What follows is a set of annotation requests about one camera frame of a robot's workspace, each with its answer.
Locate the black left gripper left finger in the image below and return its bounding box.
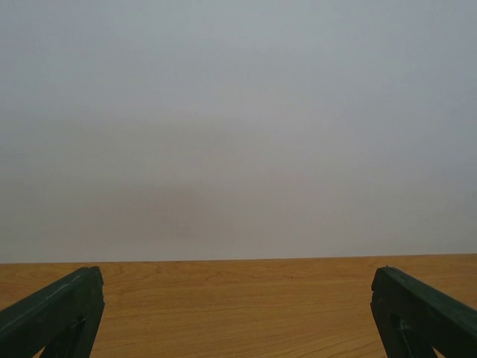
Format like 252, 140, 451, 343
1, 266, 105, 357

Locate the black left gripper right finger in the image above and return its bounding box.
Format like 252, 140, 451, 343
370, 266, 476, 357

